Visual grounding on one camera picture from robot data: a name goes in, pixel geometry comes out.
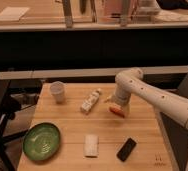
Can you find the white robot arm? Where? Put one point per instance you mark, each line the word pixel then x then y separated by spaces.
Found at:
pixel 131 82

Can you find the black office chair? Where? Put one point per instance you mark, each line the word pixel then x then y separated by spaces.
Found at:
pixel 0 110

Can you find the green plate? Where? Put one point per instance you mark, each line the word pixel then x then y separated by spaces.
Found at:
pixel 41 142

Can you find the black smartphone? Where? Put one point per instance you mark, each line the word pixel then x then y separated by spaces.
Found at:
pixel 126 149

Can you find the white paper sheet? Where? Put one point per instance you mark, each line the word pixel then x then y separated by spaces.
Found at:
pixel 12 13

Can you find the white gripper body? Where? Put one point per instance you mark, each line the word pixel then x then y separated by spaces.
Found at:
pixel 122 99

